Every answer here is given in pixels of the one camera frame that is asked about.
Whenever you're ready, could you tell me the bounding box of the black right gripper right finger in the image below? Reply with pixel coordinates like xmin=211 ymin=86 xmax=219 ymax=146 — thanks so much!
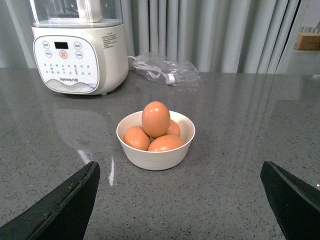
xmin=260 ymin=161 xmax=320 ymax=240

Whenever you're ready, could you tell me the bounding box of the brown egg bowl front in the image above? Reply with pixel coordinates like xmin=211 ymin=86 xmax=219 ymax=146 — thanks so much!
xmin=148 ymin=134 xmax=185 ymax=152

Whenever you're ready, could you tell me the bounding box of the white bowl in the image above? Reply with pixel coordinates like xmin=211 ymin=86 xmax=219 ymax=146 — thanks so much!
xmin=116 ymin=111 xmax=196 ymax=171

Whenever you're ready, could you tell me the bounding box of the brown egg bowl left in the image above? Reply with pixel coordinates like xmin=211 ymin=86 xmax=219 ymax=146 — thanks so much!
xmin=123 ymin=125 xmax=151 ymax=151

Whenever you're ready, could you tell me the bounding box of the grey curtain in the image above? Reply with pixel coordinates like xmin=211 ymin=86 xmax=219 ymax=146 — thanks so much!
xmin=121 ymin=0 xmax=308 ymax=74

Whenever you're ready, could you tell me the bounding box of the brown egg bowl back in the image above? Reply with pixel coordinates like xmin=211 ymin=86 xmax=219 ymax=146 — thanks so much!
xmin=166 ymin=119 xmax=181 ymax=137

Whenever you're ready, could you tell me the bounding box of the clear plastic bag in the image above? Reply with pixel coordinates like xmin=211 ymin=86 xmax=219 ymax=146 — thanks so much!
xmin=127 ymin=52 xmax=202 ymax=88

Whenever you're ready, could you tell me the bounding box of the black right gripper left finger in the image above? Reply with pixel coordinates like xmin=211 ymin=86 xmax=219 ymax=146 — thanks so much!
xmin=0 ymin=161 xmax=101 ymax=240

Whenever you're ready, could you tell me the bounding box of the white soymilk maker appliance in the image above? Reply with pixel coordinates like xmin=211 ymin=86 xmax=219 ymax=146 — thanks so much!
xmin=28 ymin=0 xmax=129 ymax=95

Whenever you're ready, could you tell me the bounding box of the brown egg bowl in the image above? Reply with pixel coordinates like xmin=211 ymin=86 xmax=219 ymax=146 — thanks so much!
xmin=166 ymin=119 xmax=181 ymax=137
xmin=123 ymin=125 xmax=151 ymax=151
xmin=148 ymin=134 xmax=185 ymax=152

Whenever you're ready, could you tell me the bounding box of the brown top egg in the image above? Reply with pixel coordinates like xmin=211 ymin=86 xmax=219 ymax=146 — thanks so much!
xmin=141 ymin=101 xmax=171 ymax=139

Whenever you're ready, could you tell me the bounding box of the white power cord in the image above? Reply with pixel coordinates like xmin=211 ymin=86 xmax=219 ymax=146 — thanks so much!
xmin=127 ymin=55 xmax=175 ymax=86

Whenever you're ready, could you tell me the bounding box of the cardboard box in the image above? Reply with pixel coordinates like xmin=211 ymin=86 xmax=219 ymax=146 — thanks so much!
xmin=294 ymin=32 xmax=320 ymax=51

